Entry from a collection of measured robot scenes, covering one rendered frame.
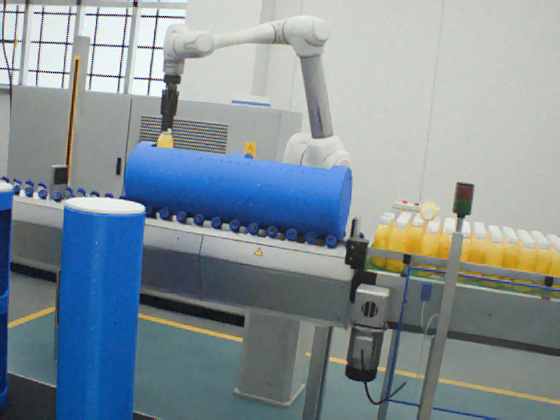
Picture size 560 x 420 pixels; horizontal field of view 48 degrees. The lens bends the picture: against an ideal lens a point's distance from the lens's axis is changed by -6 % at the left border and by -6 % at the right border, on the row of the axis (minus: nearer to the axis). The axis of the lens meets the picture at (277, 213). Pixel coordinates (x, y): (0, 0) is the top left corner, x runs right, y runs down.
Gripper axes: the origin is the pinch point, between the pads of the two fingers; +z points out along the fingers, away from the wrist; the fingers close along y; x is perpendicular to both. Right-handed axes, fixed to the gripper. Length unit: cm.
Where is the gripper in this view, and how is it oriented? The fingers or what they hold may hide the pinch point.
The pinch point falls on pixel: (167, 123)
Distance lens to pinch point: 273.4
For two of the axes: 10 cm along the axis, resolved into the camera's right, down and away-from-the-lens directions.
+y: -2.7, 1.1, -9.6
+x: 9.6, 1.4, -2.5
